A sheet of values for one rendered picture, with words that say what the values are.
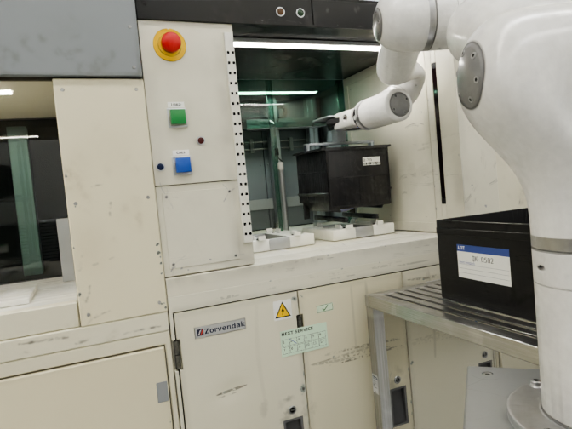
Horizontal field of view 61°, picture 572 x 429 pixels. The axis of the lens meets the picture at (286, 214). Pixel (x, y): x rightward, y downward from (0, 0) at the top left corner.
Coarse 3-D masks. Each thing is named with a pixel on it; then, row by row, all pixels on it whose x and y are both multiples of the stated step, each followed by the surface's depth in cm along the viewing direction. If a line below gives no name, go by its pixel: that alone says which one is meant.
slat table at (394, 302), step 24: (408, 288) 119; (432, 288) 118; (408, 312) 101; (432, 312) 96; (456, 312) 94; (480, 312) 93; (384, 336) 115; (456, 336) 89; (480, 336) 83; (504, 336) 78; (384, 360) 115; (528, 360) 74; (384, 384) 116; (384, 408) 116
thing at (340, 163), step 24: (312, 144) 145; (336, 144) 148; (312, 168) 145; (336, 168) 138; (360, 168) 141; (384, 168) 145; (312, 192) 147; (336, 192) 139; (360, 192) 142; (384, 192) 145; (336, 216) 146; (360, 216) 152
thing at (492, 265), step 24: (480, 216) 111; (504, 216) 114; (528, 216) 116; (456, 240) 101; (480, 240) 94; (504, 240) 89; (528, 240) 84; (456, 264) 101; (480, 264) 95; (504, 264) 89; (528, 264) 84; (456, 288) 102; (480, 288) 96; (504, 288) 90; (528, 288) 85; (504, 312) 90; (528, 312) 85
